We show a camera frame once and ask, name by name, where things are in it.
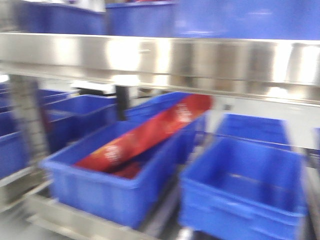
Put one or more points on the red snack bag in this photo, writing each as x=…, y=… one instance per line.
x=115, y=156

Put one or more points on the lower blue bin centre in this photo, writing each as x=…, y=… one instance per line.
x=125, y=194

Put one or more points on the blue bin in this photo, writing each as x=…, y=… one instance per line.
x=241, y=190
x=125, y=194
x=266, y=131

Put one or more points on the lower blue bin right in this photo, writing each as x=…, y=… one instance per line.
x=241, y=190

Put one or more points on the rear lower blue bin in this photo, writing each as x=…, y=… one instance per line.
x=266, y=131

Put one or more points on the steel shelf front rail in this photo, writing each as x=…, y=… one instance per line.
x=271, y=70

